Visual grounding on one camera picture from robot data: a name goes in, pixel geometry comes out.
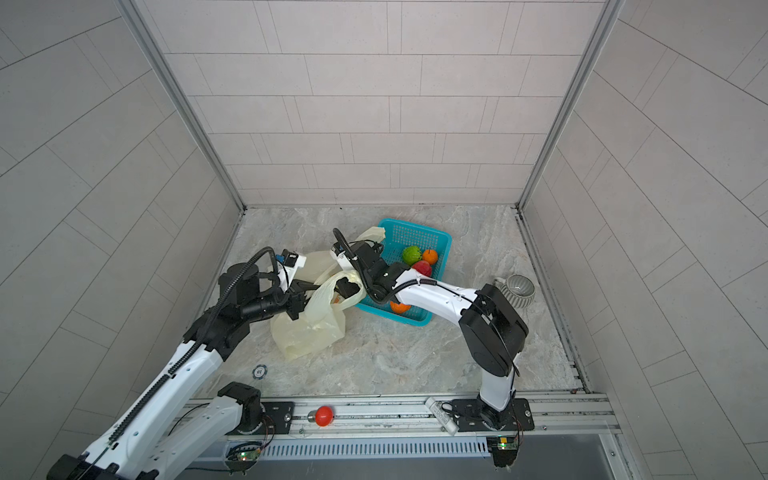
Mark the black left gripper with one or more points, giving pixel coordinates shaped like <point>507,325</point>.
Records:
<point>296,299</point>

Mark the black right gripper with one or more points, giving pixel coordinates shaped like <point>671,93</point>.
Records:
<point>345,288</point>

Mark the translucent cream plastic bag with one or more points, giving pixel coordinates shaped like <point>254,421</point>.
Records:
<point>323,320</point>

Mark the green fruit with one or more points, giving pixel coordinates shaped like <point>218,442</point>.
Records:
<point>411,255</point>

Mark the red fruit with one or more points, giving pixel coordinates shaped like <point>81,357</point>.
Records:
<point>423,267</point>

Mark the small orange fruit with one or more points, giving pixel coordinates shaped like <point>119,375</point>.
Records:
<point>430,256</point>

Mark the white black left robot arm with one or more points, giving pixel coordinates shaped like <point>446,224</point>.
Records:
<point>250,292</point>

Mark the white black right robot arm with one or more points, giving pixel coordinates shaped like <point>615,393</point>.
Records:
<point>493,331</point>

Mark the red emergency stop button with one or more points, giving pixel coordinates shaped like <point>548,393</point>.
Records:
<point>322,416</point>

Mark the left circuit board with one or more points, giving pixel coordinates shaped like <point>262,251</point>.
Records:
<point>241,458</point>

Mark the circuit board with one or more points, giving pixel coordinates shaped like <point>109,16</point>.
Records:
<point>241,458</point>
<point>503,450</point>

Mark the ventilation grille strip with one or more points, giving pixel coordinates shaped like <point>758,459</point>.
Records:
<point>376,448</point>

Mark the right circuit board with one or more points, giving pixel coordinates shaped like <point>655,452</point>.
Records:
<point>503,450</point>

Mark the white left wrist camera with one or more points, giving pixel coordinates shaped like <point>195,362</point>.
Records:
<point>289,263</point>

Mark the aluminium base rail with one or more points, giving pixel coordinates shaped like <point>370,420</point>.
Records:
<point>384,417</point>

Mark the white label block on rail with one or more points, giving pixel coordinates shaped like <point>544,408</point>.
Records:
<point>444,417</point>

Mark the aluminium corner post left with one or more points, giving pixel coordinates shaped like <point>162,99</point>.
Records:
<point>162,69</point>

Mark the aluminium corner post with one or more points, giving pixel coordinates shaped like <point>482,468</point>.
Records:
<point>162,69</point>
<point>605,22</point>

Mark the aluminium corner post right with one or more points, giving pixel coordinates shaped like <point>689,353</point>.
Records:
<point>605,22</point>

